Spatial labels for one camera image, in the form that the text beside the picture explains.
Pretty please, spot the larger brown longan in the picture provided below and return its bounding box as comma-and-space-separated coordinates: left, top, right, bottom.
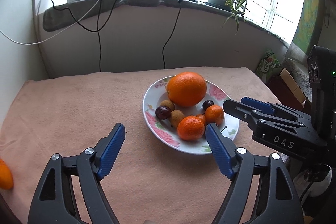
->
169, 110, 185, 128

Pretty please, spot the black cable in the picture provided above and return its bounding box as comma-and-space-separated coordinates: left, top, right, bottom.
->
162, 0, 182, 71
50, 0, 125, 73

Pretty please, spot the cardboard box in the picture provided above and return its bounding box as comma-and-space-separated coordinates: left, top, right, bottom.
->
279, 68, 306, 106

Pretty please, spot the floral white plate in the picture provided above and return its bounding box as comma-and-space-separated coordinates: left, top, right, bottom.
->
142, 74, 240, 155

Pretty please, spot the black cable right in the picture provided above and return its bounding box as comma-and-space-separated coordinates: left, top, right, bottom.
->
162, 0, 182, 71

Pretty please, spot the small brown longan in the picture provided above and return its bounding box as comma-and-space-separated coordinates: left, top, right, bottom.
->
160, 100, 175, 111

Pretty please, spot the mandarin with stem centre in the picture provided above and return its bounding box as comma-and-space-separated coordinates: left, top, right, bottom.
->
177, 115, 205, 141

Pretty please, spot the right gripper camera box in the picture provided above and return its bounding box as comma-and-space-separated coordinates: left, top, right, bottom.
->
307, 46, 335, 141

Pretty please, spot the grey sill cloth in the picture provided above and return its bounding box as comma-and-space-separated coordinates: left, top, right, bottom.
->
42, 0, 289, 46

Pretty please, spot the oval orange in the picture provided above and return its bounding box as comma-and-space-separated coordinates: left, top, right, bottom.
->
0, 159, 14, 190

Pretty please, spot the right gloved hand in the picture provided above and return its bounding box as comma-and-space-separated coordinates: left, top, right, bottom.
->
293, 165, 333, 202

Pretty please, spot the large round orange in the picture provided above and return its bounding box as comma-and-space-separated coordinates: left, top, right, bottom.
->
166, 72, 207, 107

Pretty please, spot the reddish stemless cherry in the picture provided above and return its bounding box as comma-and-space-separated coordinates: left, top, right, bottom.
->
155, 106, 171, 120

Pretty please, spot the black cable left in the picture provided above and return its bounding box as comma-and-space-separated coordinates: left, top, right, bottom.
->
50, 0, 125, 73

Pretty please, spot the mandarin with stem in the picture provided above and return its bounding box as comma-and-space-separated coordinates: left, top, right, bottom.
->
177, 115, 205, 141
205, 105, 224, 126

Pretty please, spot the small kumquat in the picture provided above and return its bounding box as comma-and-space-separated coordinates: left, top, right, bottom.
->
196, 114, 207, 125

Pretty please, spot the green snack bag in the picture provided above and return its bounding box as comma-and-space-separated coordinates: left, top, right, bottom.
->
255, 50, 280, 84

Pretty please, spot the white cable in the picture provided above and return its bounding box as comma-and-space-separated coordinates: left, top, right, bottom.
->
0, 0, 106, 46

